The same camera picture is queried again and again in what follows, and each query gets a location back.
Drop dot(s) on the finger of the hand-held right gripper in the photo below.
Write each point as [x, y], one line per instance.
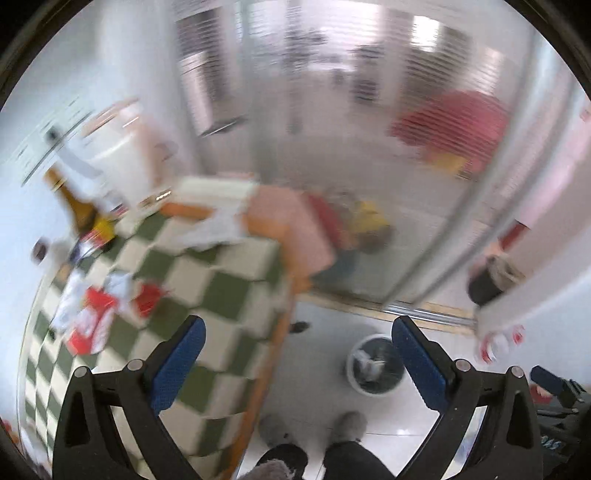
[545, 377]

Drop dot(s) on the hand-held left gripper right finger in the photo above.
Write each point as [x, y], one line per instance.
[421, 367]

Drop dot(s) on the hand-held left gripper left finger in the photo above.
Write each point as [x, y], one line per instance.
[178, 364]

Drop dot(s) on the round grey waste bin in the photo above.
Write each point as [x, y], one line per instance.
[376, 364]

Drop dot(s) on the red and white can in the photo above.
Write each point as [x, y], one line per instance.
[501, 344]

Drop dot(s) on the small red wrapper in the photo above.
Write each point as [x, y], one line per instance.
[148, 299]

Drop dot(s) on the green white checkered tablecloth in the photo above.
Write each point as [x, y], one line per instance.
[194, 286]

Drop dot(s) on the wooden table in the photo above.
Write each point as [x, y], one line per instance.
[263, 383]

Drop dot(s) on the person's right grey slipper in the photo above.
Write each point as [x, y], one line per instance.
[348, 427]

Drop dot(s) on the person's grey slipper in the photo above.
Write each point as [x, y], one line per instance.
[348, 427]
[274, 429]

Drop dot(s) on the red and white wrapper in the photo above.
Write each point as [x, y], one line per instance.
[92, 318]

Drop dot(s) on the crumpled white paper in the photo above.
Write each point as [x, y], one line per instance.
[119, 285]

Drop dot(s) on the black bin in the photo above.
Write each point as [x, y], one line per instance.
[485, 286]

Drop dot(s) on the person's left grey slipper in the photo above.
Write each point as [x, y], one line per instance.
[274, 429]

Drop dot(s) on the white tissue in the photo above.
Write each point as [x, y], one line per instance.
[69, 300]

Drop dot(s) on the small black floor object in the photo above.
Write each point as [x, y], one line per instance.
[300, 326]

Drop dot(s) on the white crumpled cloth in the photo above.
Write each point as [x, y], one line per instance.
[212, 228]

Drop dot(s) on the person's left leg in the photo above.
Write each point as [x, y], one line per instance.
[284, 461]

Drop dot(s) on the yellow bag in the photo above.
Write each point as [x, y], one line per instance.
[369, 217]

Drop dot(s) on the dark round can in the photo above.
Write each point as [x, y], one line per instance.
[39, 251]

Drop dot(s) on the pink cloth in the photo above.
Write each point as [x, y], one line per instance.
[295, 221]

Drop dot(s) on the brown glass bottle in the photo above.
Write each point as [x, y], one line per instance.
[78, 207]

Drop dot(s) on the white plastic bucket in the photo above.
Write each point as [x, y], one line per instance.
[122, 157]

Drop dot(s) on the red umbrella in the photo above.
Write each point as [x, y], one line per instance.
[452, 124]

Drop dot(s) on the metal sliding door frame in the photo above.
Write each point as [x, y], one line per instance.
[466, 198]

